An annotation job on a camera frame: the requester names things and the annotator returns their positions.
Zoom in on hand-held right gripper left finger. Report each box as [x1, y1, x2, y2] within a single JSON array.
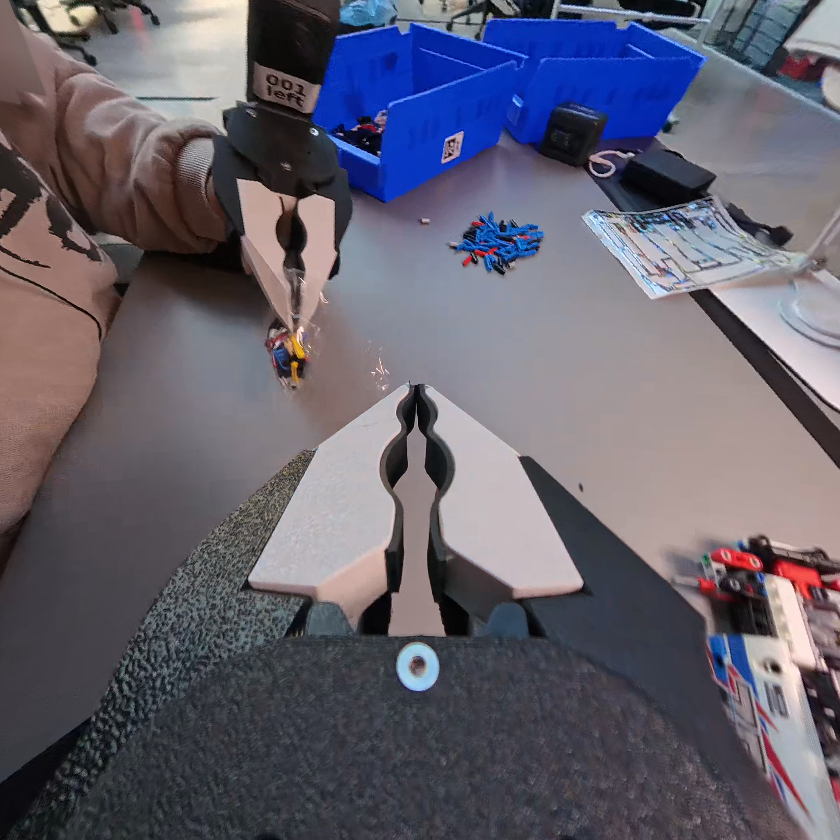
[[247, 384, 418, 636]]

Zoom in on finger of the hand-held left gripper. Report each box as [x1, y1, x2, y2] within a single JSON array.
[[294, 196, 340, 331], [236, 179, 298, 332]]

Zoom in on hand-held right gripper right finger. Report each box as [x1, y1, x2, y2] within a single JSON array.
[[418, 384, 585, 636]]

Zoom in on small clear bag lego pieces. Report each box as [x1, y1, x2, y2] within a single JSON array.
[[264, 262, 329, 392]]

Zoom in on torn clear plastic scrap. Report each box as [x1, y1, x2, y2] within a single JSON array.
[[364, 340, 421, 395]]

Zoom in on pile of blue lego pins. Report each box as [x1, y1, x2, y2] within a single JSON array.
[[448, 211, 546, 275]]

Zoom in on white blue red lego car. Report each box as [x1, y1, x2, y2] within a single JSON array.
[[669, 535, 840, 834]]

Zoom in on person's left forearm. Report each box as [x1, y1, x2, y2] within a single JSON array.
[[26, 39, 232, 256]]

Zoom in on heap of dark lego pieces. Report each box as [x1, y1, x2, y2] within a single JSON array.
[[330, 112, 389, 156]]

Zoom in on blue plastic bin white tag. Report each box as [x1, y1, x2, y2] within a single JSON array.
[[314, 23, 528, 202]]

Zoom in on person's beige printed sweatshirt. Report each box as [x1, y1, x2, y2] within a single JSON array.
[[0, 125, 127, 572]]

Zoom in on black box-shaped device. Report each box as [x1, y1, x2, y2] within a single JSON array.
[[539, 101, 609, 166]]

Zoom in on plain blue plastic bin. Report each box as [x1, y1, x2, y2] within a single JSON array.
[[484, 17, 707, 144]]

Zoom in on shiny sticker sheet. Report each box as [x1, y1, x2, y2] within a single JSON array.
[[582, 195, 808, 300]]

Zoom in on silver book stand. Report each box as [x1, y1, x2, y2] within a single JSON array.
[[712, 209, 840, 413]]

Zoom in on black power adapter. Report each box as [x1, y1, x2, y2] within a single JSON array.
[[620, 147, 718, 205]]

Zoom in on white coiled cable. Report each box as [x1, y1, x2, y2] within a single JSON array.
[[587, 150, 637, 179]]

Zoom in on black power cable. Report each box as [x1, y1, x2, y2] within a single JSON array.
[[718, 202, 794, 248]]

